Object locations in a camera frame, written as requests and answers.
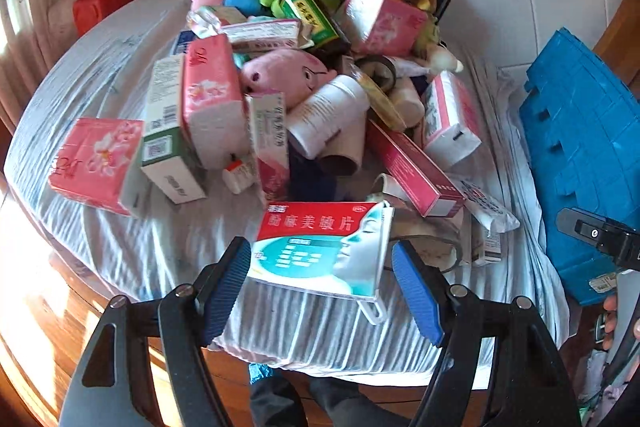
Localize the red handbag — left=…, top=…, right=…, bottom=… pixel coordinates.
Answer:
left=72, top=0, right=132, bottom=39

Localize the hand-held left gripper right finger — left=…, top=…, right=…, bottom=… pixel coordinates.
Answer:
left=391, top=241, right=583, bottom=427

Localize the dark tape roll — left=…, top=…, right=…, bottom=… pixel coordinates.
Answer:
left=357, top=54, right=399, bottom=91

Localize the white green medicine box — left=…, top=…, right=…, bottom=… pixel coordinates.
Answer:
left=141, top=54, right=209, bottom=206

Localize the small white box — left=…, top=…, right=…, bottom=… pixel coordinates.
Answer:
left=470, top=217, right=504, bottom=269

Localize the blue plastic storage crate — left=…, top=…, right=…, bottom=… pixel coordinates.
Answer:
left=518, top=27, right=640, bottom=306

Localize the small white red-capped bottle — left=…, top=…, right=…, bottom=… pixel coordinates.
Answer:
left=222, top=154, right=259, bottom=194

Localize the large tape ring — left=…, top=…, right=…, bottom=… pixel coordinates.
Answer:
left=386, top=231, right=464, bottom=274

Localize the person's right hand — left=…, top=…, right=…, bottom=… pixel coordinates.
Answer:
left=601, top=294, right=621, bottom=351

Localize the pink tissue pack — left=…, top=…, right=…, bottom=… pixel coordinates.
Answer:
left=180, top=34, right=249, bottom=172
left=48, top=117, right=147, bottom=218
left=422, top=72, right=484, bottom=170

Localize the white plastic handle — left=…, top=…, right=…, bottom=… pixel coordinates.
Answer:
left=357, top=296, right=387, bottom=326

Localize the yellow striped box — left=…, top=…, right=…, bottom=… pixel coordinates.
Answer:
left=349, top=62, right=409, bottom=134

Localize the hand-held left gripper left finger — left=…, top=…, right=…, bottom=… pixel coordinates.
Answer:
left=70, top=237, right=252, bottom=427

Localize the blue crinkled bag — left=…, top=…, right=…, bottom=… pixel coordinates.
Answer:
left=248, top=362, right=277, bottom=384

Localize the pink tissue box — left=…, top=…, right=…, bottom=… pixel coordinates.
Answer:
left=335, top=0, right=432, bottom=58

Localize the pink pig plush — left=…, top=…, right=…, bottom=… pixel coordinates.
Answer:
left=238, top=47, right=339, bottom=101

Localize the red white flat box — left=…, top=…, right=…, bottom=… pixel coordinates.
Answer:
left=219, top=18, right=304, bottom=51

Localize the white plastic bag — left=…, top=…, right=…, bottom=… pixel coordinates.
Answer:
left=46, top=0, right=81, bottom=40

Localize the brown bottle green label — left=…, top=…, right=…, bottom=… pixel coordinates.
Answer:
left=272, top=0, right=352, bottom=56

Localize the white printed sachet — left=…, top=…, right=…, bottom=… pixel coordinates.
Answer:
left=452, top=179, right=522, bottom=234

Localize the long red box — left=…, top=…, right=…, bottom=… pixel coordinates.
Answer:
left=367, top=119, right=467, bottom=219

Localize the beige plush toy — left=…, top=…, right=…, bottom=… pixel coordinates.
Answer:
left=412, top=26, right=467, bottom=76

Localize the white pill bottle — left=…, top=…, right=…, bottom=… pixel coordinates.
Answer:
left=287, top=74, right=372, bottom=161

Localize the round wooden desktop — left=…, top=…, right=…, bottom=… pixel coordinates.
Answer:
left=4, top=0, right=572, bottom=390

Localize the red white face-print medicine box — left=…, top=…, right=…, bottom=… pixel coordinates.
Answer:
left=248, top=200, right=397, bottom=301

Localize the white cylindrical container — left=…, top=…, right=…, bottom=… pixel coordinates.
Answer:
left=319, top=127, right=364, bottom=176

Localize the small pale green box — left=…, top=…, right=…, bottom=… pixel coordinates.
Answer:
left=193, top=5, right=249, bottom=34

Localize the blue plush toy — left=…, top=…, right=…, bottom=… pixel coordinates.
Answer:
left=223, top=0, right=267, bottom=18

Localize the pink white medicine box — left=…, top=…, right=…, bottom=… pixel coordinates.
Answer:
left=244, top=92, right=292, bottom=204

